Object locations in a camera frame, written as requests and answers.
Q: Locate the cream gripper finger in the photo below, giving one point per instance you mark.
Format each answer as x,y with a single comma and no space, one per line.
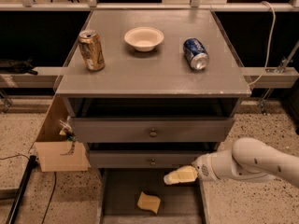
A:
183,174

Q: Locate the yellow sponge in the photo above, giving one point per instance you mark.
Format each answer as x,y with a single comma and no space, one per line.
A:
149,203

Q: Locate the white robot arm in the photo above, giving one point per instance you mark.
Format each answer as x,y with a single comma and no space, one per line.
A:
248,160

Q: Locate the grey bottom drawer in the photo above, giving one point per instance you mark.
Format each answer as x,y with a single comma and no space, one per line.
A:
121,189

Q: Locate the grey drawer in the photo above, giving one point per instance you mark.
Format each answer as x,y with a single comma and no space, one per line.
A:
101,130
142,159
121,189

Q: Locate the grey middle drawer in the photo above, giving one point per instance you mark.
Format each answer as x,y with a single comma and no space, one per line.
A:
142,159

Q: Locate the grey drawer cabinet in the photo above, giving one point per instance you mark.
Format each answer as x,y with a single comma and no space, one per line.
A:
157,84

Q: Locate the grey top drawer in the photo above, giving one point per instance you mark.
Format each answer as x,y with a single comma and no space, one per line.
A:
101,130

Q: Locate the blue soda can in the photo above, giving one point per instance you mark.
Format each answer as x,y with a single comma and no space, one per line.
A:
195,54

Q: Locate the cardboard box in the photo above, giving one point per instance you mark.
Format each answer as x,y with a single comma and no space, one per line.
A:
55,151

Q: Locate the white bowl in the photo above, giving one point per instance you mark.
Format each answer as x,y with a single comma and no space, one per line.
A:
144,39

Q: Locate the black metal floor bar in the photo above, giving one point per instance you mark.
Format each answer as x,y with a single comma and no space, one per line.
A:
31,164

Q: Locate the gold soda can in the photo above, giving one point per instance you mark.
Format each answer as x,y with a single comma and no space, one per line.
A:
91,50

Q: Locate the black object on shelf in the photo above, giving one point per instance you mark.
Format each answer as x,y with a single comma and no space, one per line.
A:
17,67

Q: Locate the metal shelf bracket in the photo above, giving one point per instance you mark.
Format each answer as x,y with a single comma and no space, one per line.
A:
279,77

